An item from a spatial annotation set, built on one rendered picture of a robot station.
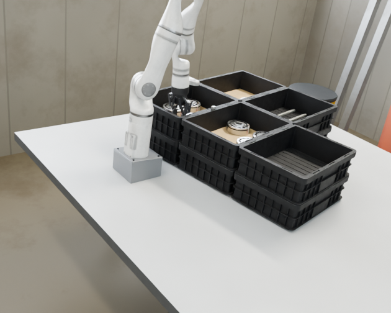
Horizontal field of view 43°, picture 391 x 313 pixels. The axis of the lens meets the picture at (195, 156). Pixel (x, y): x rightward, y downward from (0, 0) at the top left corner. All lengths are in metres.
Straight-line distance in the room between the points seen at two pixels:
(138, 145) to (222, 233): 0.49
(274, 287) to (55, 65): 2.44
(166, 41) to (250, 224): 0.73
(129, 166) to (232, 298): 0.72
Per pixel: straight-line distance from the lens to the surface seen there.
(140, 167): 1.99
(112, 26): 3.71
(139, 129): 1.95
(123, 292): 2.54
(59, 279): 2.61
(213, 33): 4.27
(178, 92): 2.13
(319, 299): 1.63
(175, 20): 1.87
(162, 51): 1.87
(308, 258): 1.77
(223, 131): 2.23
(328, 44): 5.03
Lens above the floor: 1.72
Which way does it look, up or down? 27 degrees down
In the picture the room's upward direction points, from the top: 8 degrees clockwise
